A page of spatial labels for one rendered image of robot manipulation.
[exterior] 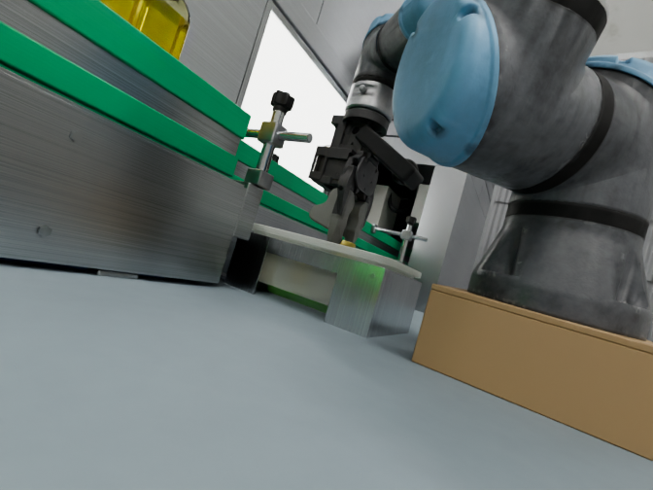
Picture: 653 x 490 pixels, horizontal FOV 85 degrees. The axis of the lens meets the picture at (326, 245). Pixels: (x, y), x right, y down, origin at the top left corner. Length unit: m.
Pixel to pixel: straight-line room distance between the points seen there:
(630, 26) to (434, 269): 3.51
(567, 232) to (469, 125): 0.13
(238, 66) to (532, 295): 0.68
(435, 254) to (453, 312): 0.88
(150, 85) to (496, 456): 0.38
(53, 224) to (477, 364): 0.36
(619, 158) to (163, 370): 0.36
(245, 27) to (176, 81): 0.46
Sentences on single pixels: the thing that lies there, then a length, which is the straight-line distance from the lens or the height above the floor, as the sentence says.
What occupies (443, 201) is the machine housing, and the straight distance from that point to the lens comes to 1.25.
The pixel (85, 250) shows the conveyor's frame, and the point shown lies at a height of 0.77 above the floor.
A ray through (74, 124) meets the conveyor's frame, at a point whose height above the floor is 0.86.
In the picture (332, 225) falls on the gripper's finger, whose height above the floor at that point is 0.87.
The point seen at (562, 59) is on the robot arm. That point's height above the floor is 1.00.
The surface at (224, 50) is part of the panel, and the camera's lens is 0.81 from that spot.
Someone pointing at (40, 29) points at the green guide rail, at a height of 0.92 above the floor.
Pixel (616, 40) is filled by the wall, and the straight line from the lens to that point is 4.34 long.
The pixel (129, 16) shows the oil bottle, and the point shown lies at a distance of 0.53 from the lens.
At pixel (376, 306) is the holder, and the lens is 0.40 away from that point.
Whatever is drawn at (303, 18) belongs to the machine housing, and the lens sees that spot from 1.03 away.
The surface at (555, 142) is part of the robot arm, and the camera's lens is 0.34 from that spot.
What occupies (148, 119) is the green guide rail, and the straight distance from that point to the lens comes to 0.39.
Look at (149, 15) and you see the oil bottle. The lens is 0.54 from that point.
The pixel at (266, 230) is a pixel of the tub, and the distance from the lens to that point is 0.48.
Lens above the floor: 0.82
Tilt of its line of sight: 3 degrees up
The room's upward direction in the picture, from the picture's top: 16 degrees clockwise
